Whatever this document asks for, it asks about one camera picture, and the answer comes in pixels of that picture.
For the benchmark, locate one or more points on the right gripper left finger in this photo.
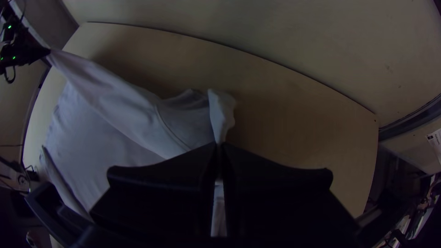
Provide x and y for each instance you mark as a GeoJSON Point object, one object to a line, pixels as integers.
{"type": "Point", "coordinates": [162, 196]}

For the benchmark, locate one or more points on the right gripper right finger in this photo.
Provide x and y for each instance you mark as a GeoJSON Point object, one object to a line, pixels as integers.
{"type": "Point", "coordinates": [275, 199]}

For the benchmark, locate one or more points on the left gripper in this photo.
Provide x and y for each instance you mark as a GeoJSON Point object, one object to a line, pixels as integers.
{"type": "Point", "coordinates": [32, 51]}

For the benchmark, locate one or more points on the grey t-shirt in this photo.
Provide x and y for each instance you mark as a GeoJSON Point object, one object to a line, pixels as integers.
{"type": "Point", "coordinates": [103, 131]}

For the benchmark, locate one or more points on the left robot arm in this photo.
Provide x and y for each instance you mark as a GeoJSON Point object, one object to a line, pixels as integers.
{"type": "Point", "coordinates": [10, 38]}

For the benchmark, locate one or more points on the white printed poster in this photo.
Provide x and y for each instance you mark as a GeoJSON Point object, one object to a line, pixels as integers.
{"type": "Point", "coordinates": [435, 144]}

